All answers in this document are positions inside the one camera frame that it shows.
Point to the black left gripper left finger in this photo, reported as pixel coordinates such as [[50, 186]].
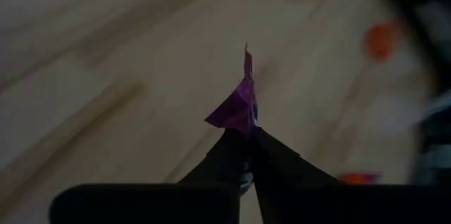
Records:
[[197, 203]]

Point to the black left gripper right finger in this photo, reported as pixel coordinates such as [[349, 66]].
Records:
[[317, 203]]

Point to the large purple Skittles wrapper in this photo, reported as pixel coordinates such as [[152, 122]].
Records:
[[239, 107]]

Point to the orange silver Reese's pack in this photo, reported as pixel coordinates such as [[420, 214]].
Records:
[[380, 41]]

